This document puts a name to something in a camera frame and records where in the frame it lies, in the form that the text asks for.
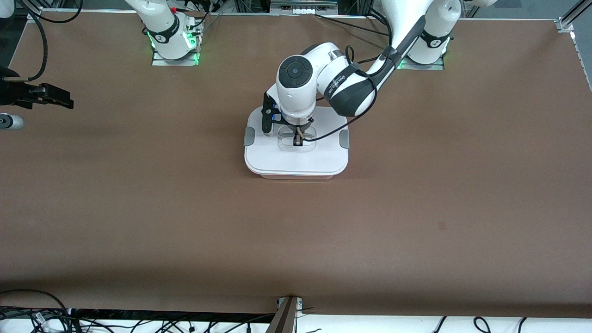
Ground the white lidded storage box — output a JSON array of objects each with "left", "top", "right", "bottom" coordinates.
[{"left": 244, "top": 106, "right": 350, "bottom": 176}]

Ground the white plastic box base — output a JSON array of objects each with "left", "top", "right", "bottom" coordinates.
[{"left": 258, "top": 171, "right": 336, "bottom": 181}]

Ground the grey metal rack shelf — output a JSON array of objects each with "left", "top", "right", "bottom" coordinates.
[{"left": 271, "top": 0, "right": 338, "bottom": 14}]

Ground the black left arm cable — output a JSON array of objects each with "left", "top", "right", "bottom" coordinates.
[{"left": 298, "top": 0, "right": 398, "bottom": 142}]

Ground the black table cable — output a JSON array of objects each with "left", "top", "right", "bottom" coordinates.
[{"left": 315, "top": 14, "right": 394, "bottom": 38}]

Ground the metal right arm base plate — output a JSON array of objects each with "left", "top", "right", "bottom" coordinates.
[{"left": 152, "top": 18, "right": 201, "bottom": 67}]

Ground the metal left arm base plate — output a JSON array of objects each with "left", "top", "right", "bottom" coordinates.
[{"left": 398, "top": 56, "right": 445, "bottom": 71}]

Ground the grey camera mount beam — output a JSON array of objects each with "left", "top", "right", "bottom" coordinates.
[{"left": 266, "top": 296, "right": 303, "bottom": 333}]

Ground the black looped floor cable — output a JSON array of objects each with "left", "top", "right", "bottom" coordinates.
[{"left": 0, "top": 289, "right": 71, "bottom": 324}]

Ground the aluminium frame profile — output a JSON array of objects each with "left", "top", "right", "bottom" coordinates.
[{"left": 555, "top": 0, "right": 592, "bottom": 91}]

